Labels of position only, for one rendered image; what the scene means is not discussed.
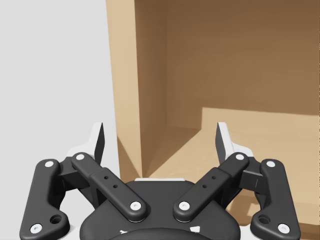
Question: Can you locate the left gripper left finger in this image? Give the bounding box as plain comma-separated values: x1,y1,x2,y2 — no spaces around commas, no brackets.
19,122,148,240

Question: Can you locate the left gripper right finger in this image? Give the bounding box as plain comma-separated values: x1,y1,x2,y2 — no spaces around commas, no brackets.
173,121,302,240

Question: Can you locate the pale wooden shelf unit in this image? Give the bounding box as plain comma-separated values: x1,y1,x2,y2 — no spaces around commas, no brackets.
105,0,320,234

